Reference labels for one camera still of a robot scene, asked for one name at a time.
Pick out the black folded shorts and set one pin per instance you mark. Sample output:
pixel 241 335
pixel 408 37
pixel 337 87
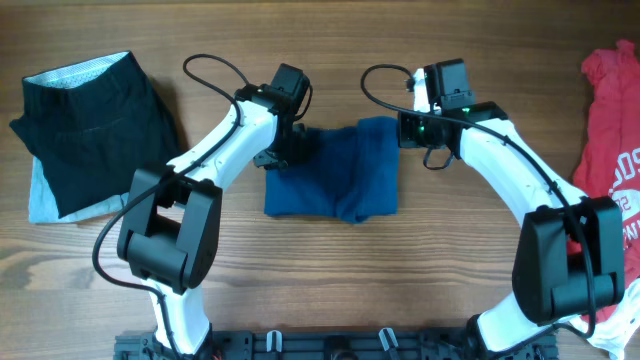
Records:
pixel 92 125

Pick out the light grey folded garment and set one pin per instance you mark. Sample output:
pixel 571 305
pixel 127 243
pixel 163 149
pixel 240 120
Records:
pixel 43 209

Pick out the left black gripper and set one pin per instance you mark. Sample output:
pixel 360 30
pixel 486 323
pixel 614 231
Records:
pixel 295 153

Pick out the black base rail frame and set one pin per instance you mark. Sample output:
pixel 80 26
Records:
pixel 431 343

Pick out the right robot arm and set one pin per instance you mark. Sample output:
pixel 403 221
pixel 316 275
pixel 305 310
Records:
pixel 568 271

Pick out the blue t-shirt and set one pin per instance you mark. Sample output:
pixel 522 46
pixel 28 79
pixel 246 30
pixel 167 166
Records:
pixel 351 175

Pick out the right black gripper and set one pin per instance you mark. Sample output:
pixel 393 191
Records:
pixel 406 137

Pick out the red printed t-shirt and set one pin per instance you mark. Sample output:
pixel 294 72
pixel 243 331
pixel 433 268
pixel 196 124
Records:
pixel 609 166

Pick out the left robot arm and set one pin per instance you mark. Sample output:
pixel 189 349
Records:
pixel 170 230

